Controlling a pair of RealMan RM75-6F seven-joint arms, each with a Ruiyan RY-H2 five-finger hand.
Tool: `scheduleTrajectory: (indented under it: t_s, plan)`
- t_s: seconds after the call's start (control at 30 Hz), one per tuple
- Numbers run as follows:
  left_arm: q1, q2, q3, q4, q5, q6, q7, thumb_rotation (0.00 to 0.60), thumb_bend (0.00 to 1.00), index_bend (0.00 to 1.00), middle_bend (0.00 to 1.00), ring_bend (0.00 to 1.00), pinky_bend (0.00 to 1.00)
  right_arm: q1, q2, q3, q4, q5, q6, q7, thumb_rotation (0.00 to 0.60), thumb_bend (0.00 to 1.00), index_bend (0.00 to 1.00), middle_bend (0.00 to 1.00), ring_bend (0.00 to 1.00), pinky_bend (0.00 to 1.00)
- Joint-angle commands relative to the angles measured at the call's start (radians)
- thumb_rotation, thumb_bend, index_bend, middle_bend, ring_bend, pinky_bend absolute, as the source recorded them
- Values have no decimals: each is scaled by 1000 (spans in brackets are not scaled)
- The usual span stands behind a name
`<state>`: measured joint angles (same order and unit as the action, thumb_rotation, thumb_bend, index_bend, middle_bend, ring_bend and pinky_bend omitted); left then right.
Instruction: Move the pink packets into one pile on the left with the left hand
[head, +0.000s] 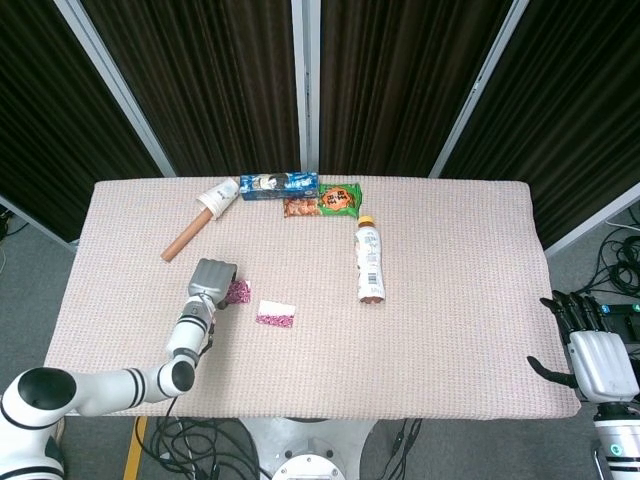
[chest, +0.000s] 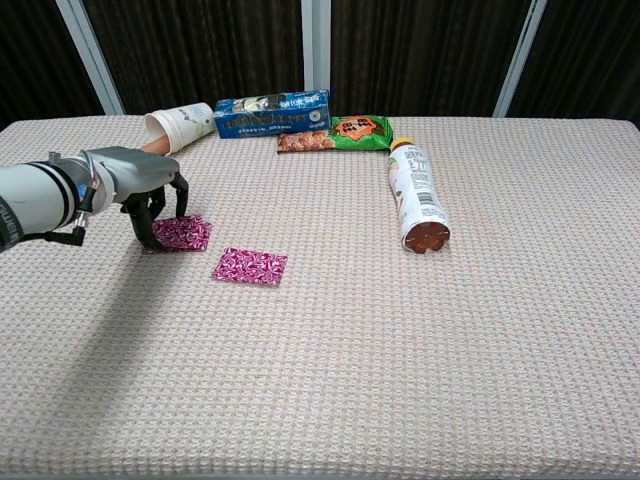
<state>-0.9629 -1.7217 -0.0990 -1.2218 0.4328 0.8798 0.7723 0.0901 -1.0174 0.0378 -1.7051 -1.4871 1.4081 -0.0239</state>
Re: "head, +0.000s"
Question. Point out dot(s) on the blue rectangular carton box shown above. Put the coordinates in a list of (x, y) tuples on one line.
[(277, 186)]

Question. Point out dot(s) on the grey aluminium partition post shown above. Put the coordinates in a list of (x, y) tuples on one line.
[(305, 85), (116, 85), (35, 222), (480, 85), (590, 222)]

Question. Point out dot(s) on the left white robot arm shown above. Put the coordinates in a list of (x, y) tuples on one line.
[(185, 335)]

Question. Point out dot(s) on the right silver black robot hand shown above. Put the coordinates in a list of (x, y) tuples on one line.
[(605, 365)]

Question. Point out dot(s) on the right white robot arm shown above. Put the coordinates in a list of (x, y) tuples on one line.
[(622, 445)]

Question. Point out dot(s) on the black pleated curtain panel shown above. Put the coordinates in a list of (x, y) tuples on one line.
[(390, 90), (210, 90), (575, 125), (50, 125)]

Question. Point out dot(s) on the pink woven tablecloth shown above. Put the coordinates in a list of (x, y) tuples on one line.
[(375, 360)]

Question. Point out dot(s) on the white paper cup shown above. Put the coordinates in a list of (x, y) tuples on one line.
[(220, 196)]

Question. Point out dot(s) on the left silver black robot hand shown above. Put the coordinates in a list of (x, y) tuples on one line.
[(212, 280)]

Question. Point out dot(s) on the yellow floor tape strip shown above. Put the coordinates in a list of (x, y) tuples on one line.
[(135, 450)]

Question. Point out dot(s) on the white bottle orange cap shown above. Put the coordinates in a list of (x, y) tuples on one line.
[(370, 260)]

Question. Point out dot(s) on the brown snack packet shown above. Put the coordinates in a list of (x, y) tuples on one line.
[(300, 207)]

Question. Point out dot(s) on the brown cylindrical stick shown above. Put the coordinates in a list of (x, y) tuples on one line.
[(185, 239)]

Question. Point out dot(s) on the white grey robot base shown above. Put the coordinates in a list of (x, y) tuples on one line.
[(305, 450)]

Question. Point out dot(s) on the green snack packet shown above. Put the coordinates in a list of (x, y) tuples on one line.
[(339, 200)]

